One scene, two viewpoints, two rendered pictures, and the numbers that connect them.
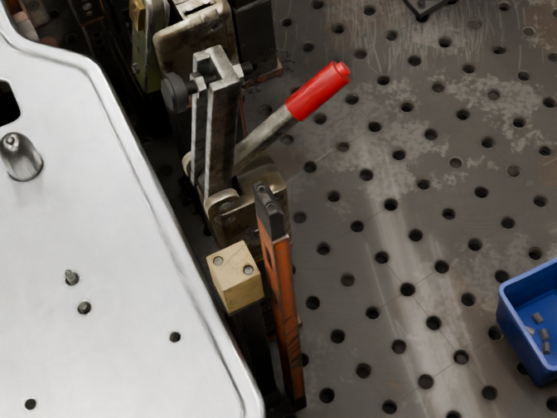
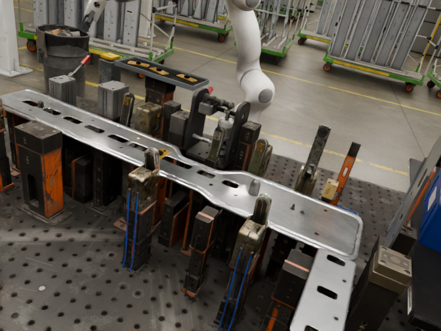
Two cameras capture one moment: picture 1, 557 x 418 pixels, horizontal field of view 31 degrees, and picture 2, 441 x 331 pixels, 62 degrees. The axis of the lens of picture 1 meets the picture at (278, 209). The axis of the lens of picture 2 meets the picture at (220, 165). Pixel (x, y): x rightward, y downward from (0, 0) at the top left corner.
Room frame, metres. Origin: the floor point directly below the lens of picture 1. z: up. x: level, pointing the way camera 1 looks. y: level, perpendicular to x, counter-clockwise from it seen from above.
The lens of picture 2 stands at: (-0.03, 1.03, 1.59)
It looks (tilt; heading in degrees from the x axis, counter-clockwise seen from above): 29 degrees down; 309
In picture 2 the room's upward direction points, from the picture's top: 12 degrees clockwise
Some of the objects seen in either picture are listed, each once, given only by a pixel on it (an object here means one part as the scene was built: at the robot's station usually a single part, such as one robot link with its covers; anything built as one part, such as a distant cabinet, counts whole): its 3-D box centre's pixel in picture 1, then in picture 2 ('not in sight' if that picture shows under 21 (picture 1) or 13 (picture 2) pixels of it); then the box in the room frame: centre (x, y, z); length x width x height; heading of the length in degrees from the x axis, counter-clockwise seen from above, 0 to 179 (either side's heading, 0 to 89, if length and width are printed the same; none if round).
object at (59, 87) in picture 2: not in sight; (63, 119); (1.41, 0.38, 0.88); 0.11 x 0.10 x 0.36; 109
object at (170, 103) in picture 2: not in sight; (167, 149); (0.96, 0.17, 0.90); 0.05 x 0.05 x 0.40; 19
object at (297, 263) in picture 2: not in sight; (284, 300); (0.22, 0.34, 0.84); 0.11 x 0.10 x 0.28; 109
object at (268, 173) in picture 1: (254, 257); (294, 214); (0.41, 0.03, 0.88); 0.07 x 0.06 x 0.35; 109
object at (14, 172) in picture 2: not in sight; (24, 135); (1.39, 0.55, 0.84); 0.18 x 0.06 x 0.29; 109
